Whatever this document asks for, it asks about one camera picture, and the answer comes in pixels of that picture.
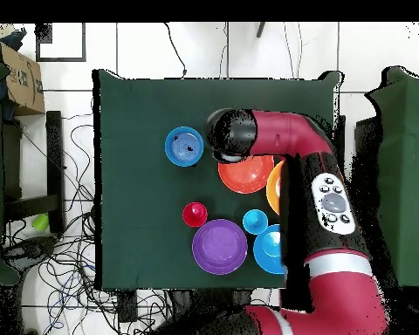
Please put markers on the orange bowl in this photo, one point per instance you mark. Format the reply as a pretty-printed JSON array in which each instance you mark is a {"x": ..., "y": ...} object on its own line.
[{"x": 246, "y": 174}]

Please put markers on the small blue bowl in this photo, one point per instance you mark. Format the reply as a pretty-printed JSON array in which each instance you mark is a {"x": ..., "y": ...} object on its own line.
[{"x": 173, "y": 153}]

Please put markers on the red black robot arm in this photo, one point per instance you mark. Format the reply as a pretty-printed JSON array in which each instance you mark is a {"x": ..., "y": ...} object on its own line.
[{"x": 342, "y": 300}]

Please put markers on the red cup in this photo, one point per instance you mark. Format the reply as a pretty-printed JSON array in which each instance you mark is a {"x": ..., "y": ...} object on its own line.
[{"x": 195, "y": 214}]

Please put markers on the blue cup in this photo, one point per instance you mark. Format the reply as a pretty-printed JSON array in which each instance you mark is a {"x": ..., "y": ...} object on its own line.
[{"x": 255, "y": 221}]

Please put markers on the purple bowl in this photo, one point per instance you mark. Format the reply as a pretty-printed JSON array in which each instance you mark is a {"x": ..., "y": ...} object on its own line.
[{"x": 220, "y": 247}]

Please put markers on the large yellow bowl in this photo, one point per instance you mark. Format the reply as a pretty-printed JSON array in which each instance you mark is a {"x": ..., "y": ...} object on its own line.
[{"x": 274, "y": 188}]

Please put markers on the dark green tablecloth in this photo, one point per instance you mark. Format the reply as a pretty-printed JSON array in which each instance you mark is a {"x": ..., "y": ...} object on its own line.
[{"x": 143, "y": 226}]

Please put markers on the large blue bowl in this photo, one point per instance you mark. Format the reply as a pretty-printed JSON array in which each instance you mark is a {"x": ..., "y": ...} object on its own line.
[{"x": 269, "y": 258}]

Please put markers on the black box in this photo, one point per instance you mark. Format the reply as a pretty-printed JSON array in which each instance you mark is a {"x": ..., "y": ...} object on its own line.
[{"x": 366, "y": 139}]

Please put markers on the dark grey rod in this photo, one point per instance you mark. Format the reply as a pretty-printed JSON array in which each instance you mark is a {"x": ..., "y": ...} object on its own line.
[{"x": 261, "y": 29}]

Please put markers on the light green plastic cup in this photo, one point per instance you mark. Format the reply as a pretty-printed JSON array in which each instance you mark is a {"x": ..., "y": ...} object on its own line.
[{"x": 40, "y": 222}]

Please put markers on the dark grey caster foot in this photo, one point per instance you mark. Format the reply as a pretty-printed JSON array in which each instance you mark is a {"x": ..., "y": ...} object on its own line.
[{"x": 31, "y": 248}]

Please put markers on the cardboard box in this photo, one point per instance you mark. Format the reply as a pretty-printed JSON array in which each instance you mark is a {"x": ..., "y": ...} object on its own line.
[{"x": 24, "y": 83}]

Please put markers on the black metal frame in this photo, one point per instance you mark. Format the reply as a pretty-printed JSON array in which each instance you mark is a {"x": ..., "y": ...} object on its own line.
[{"x": 54, "y": 157}]

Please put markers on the grey square frame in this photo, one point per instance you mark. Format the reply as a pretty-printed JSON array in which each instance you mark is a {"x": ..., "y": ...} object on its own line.
[{"x": 43, "y": 35}]

